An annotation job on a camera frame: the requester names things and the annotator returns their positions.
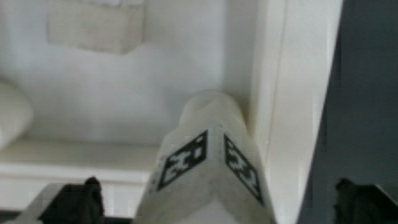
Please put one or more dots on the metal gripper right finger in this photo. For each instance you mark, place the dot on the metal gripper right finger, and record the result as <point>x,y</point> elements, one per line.
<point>363,206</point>

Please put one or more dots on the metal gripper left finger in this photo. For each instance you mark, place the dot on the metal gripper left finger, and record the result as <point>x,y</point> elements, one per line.
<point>68,204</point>

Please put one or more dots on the white leg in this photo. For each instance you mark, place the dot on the white leg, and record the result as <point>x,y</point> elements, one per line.
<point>207,187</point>

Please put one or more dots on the white square tabletop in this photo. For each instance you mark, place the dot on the white square tabletop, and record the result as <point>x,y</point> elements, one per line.
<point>249,46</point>

